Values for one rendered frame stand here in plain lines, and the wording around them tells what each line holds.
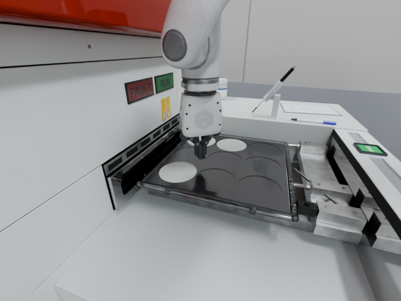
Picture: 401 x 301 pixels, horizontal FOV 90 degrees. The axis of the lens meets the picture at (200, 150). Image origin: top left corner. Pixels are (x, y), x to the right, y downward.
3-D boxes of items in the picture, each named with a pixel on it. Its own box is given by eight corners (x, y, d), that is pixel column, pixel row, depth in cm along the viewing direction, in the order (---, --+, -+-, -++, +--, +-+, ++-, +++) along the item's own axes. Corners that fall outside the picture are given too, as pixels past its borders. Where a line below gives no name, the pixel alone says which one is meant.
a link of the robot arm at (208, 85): (185, 80, 40) (185, 95, 41) (225, 78, 42) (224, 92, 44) (175, 75, 47) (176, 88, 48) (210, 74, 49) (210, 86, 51)
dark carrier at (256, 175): (142, 182, 50) (141, 180, 50) (191, 133, 79) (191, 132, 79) (289, 215, 40) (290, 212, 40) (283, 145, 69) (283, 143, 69)
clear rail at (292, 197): (290, 223, 39) (292, 217, 38) (283, 144, 71) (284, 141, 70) (298, 224, 38) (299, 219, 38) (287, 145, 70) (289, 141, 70)
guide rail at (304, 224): (148, 194, 57) (147, 185, 56) (151, 190, 59) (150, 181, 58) (349, 242, 43) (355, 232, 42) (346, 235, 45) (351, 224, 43)
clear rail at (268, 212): (134, 187, 49) (133, 182, 48) (138, 183, 50) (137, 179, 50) (298, 224, 38) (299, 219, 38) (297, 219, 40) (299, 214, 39)
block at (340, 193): (309, 196, 47) (312, 186, 46) (308, 188, 50) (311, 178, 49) (348, 203, 45) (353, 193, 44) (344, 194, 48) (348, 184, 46)
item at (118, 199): (113, 209, 48) (104, 177, 44) (184, 139, 85) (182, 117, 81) (119, 211, 47) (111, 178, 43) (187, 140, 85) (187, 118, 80)
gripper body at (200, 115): (182, 91, 41) (184, 140, 46) (227, 88, 44) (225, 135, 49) (175, 85, 47) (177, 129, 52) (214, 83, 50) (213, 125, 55)
